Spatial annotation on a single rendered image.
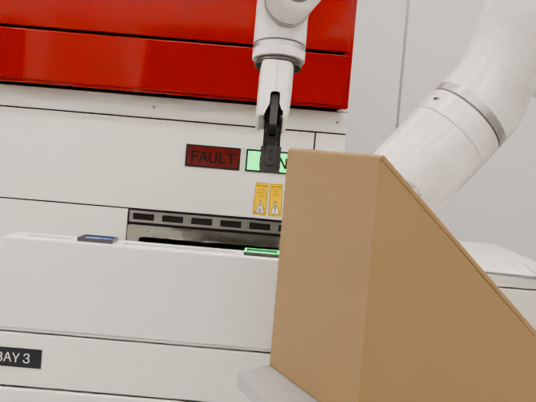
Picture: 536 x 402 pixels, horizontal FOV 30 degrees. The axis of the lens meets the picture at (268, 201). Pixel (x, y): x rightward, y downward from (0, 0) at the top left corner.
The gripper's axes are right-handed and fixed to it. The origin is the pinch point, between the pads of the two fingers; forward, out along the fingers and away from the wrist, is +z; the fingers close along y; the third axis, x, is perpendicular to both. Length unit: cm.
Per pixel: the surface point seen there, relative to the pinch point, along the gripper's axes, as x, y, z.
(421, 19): 49, -191, -94
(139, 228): -27, -59, 5
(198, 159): -16, -57, -10
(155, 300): -15.8, -0.3, 23.3
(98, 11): -39, -46, -38
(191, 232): -16, -59, 5
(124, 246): -21.1, 1.2, 15.7
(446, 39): 58, -193, -88
